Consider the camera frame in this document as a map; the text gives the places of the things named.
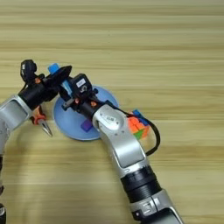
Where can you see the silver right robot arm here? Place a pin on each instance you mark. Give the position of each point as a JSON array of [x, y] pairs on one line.
[[131, 151]]

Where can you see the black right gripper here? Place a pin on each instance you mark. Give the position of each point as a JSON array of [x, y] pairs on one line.
[[87, 105]]

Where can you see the round blue plate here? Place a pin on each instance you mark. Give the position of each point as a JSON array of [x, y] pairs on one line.
[[68, 122]]

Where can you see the multicoloured puzzle cube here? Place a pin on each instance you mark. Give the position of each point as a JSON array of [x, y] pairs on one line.
[[138, 125]]

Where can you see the purple rectangular block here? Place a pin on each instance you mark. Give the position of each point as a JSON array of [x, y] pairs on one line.
[[87, 125]]

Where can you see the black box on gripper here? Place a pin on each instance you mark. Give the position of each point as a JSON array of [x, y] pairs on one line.
[[82, 85], [28, 71]]

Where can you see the orange and black pliers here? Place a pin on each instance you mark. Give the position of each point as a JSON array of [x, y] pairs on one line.
[[40, 119]]

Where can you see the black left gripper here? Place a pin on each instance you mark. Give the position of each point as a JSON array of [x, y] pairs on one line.
[[38, 92]]

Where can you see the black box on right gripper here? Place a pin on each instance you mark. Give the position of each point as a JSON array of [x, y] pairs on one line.
[[82, 85]]

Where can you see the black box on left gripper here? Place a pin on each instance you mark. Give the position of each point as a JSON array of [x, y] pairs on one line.
[[28, 71]]

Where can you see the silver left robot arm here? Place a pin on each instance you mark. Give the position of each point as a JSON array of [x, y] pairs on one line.
[[11, 116]]

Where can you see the blue glue stick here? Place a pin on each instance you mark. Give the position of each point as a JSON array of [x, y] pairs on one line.
[[53, 68]]

